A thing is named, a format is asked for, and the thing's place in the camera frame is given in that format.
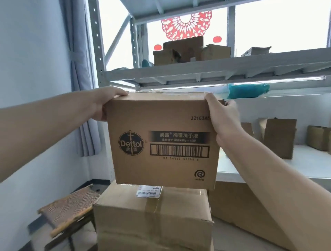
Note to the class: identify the small red window sticker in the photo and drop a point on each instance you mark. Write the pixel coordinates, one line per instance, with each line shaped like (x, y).
(217, 39)
(157, 47)

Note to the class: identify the grey curtain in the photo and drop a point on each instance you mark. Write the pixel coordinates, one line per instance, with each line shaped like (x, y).
(80, 77)

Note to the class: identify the woven wooden stool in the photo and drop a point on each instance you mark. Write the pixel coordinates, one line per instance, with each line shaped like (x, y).
(68, 209)

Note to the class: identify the large taped cardboard box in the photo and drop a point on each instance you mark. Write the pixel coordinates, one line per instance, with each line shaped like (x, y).
(152, 219)

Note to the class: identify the small open cardboard box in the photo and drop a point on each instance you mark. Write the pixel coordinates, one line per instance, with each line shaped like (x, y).
(318, 137)

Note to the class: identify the person's left hand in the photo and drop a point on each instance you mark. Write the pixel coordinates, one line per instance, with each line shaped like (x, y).
(103, 102)

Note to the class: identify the red paper-cut window decoration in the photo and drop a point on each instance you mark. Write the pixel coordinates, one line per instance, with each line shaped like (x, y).
(186, 24)

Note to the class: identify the person's right forearm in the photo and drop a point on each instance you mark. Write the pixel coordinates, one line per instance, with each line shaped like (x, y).
(279, 188)

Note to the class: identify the teal plastic bag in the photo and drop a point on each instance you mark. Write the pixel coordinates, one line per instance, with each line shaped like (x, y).
(247, 91)

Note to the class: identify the white shipping label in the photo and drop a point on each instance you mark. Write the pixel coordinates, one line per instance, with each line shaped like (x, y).
(149, 191)

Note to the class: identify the small brown cardboard box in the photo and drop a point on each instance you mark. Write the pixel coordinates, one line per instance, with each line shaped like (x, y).
(165, 57)

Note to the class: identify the person's right hand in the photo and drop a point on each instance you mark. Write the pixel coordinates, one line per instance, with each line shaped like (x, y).
(223, 120)

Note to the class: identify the large plain cardboard box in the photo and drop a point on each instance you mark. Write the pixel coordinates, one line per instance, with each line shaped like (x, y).
(248, 217)

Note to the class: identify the grey metal shelving rack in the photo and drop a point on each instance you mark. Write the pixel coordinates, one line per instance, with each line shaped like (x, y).
(206, 69)

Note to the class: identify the person's left forearm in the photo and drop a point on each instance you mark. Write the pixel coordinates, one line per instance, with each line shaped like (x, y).
(41, 129)

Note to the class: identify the person's right thumb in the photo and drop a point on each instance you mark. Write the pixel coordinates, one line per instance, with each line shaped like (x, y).
(210, 106)

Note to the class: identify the tall brown cardboard box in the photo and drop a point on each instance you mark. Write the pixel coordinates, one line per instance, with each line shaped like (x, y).
(185, 49)

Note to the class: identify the person's left thumb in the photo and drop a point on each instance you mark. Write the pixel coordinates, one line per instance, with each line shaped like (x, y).
(117, 91)

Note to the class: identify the printed brown cardboard box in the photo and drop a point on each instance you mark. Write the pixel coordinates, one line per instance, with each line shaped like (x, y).
(163, 144)

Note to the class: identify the flat cardboard box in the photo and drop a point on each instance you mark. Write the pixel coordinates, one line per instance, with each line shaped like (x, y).
(256, 51)

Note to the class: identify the open brown cardboard box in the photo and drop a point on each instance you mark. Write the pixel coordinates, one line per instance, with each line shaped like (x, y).
(280, 137)

